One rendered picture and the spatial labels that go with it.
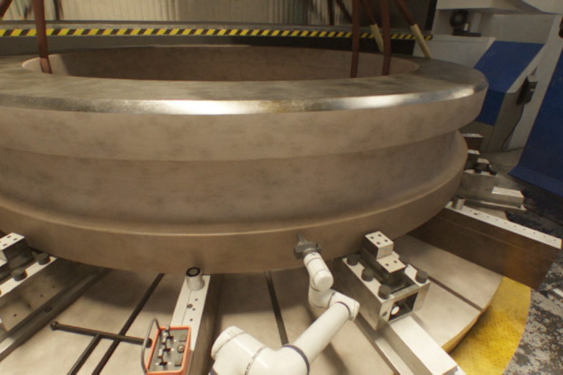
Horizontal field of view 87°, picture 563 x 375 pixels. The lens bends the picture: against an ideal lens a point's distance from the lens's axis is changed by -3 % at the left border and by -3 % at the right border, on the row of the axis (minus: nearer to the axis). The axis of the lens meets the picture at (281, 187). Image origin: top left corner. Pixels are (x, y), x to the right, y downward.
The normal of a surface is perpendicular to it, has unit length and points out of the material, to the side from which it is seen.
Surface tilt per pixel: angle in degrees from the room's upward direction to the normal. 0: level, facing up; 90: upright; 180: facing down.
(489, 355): 0
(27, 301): 90
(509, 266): 90
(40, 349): 0
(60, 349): 0
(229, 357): 37
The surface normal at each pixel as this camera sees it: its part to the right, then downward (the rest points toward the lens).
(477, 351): 0.02, -0.88
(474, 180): -0.34, 0.43
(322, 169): 0.31, 0.45
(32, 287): 0.94, 0.18
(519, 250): -0.68, 0.32
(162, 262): -0.04, 0.47
